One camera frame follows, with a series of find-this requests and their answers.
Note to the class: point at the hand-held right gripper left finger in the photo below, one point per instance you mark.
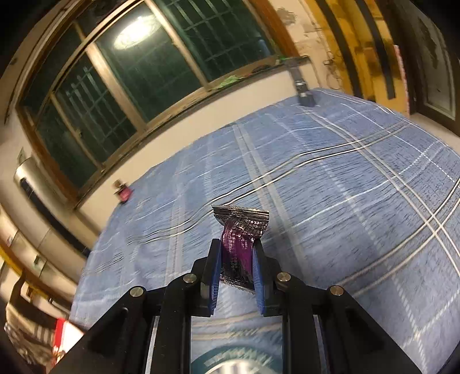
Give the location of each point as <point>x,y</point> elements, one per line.
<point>215,277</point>

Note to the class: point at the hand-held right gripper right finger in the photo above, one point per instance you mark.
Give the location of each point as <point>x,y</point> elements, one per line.
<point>258,284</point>

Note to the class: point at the purple snack packet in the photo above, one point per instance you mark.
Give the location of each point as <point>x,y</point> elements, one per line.
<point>239,248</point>

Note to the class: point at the red gift box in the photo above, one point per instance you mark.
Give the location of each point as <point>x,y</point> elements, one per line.
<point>68,334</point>

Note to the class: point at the small red device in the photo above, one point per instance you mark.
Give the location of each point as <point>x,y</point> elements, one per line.
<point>124,194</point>

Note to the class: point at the green rag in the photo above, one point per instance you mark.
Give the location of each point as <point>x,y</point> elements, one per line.
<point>230,80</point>

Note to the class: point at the yellow black striped curtain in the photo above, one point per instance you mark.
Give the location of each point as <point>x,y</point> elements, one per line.
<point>363,54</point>

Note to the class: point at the wooden frame window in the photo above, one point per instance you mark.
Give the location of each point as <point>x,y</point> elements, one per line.
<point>143,72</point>

